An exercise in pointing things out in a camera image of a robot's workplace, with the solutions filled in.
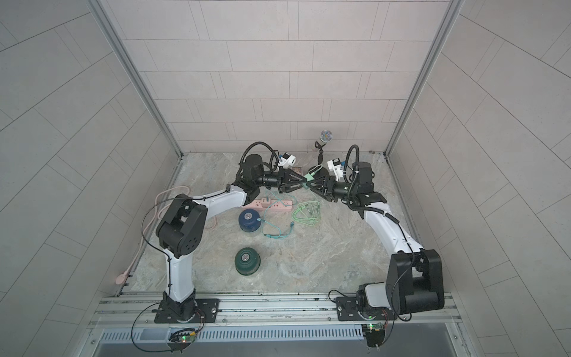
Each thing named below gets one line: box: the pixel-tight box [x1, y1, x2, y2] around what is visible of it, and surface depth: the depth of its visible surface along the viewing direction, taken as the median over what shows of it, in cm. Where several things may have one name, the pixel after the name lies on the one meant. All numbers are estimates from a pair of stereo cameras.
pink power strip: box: [242, 198, 293, 211], surface depth 96 cm
